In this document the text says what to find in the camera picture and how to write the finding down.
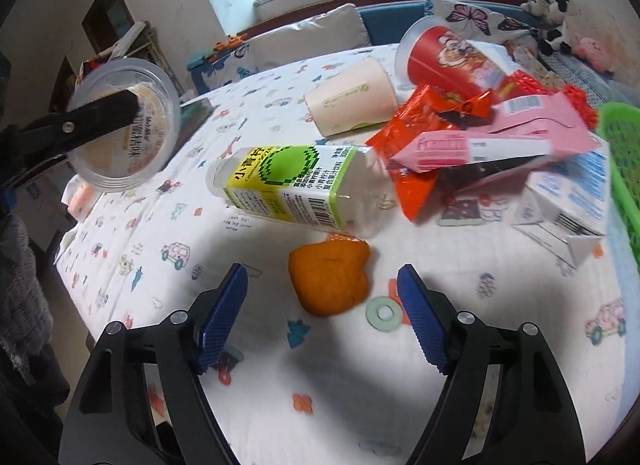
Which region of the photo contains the blue white milk carton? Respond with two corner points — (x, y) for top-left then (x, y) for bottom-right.
(512, 135), (611, 269)

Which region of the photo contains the green yellow juice bottle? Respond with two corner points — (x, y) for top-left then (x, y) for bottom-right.
(206, 144), (388, 237)

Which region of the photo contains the pink Franzzi snack bag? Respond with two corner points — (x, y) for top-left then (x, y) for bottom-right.
(389, 89), (601, 175)

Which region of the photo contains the orange snack wrapper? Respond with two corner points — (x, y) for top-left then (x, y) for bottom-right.
(367, 84), (492, 222)

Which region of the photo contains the red snack cup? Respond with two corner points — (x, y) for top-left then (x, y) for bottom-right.
(395, 17), (516, 102)

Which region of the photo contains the orange peel piece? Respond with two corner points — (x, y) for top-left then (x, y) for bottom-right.
(288, 239), (371, 318)

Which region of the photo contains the white sofa cushion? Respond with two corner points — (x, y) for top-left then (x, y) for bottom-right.
(248, 4), (371, 72)

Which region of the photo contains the green plastic mesh basket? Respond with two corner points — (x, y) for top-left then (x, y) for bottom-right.
(597, 102), (640, 263)

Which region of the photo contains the beige paper cup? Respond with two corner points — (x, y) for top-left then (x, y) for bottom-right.
(304, 57), (398, 138)

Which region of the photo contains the blue patterned folded blanket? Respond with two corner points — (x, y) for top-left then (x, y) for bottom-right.
(539, 52), (640, 109)

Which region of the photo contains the pink plush toy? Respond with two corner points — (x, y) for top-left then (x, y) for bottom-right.
(572, 37), (615, 74)

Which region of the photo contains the butterfly print pillow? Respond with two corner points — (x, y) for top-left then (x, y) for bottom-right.
(424, 0), (536, 46)

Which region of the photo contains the cow plush toy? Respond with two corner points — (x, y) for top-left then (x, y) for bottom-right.
(520, 0), (576, 57)

